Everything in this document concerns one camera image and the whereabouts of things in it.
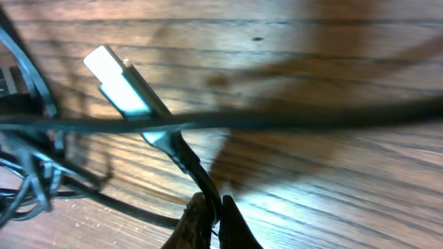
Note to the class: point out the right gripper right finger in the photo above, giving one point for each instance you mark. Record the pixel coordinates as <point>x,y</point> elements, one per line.
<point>234,232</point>

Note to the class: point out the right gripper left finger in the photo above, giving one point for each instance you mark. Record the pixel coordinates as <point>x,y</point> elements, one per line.
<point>194,227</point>

